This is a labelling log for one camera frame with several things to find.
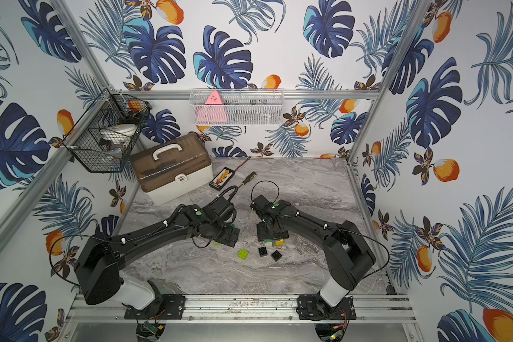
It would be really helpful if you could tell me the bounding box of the black wire basket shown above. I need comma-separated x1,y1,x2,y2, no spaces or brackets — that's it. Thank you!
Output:
62,89,152,173

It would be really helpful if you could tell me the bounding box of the black square brick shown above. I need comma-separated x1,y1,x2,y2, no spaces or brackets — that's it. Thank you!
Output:
258,247,268,257
271,250,282,262

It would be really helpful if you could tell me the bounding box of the black bit holder case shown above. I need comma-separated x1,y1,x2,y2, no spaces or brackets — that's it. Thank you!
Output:
209,167,235,191

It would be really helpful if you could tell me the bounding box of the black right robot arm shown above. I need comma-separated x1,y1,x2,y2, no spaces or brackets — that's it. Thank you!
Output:
251,196,376,321

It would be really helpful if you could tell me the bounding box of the black yellow screwdriver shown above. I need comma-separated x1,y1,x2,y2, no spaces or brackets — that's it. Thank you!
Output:
235,172,257,189

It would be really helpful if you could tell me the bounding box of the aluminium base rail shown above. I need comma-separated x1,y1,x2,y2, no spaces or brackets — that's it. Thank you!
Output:
61,294,423,341

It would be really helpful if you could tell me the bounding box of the white storage box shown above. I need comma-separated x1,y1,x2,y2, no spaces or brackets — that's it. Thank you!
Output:
130,133,213,205

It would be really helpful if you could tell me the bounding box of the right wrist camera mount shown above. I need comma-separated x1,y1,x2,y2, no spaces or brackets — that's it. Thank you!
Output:
250,195,277,222

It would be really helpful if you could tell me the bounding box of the pink triangle card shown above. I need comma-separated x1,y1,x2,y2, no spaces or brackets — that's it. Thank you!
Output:
195,91,228,125

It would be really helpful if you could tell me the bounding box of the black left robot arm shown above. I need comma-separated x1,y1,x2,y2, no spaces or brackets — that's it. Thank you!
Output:
74,203,239,305

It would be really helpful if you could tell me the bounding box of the white round object in basket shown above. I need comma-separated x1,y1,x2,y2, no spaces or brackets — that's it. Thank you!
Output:
99,124,137,145

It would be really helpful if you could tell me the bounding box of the clear mesh wall shelf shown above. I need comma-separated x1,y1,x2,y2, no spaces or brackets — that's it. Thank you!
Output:
190,88,285,126

